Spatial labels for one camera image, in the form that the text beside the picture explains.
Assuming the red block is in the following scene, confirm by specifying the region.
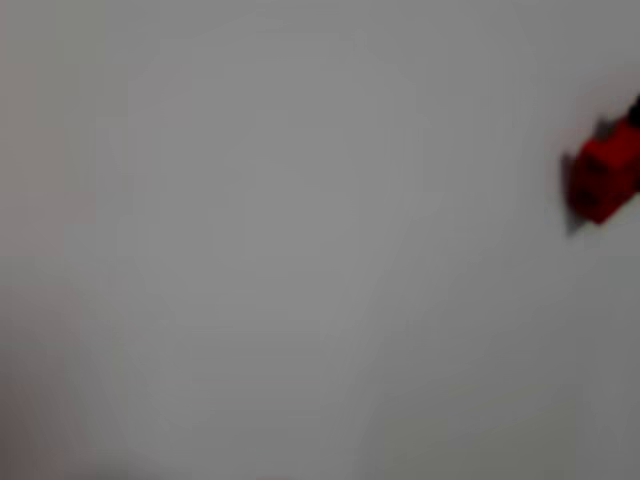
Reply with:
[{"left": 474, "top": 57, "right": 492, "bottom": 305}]
[{"left": 567, "top": 93, "right": 640, "bottom": 227}]

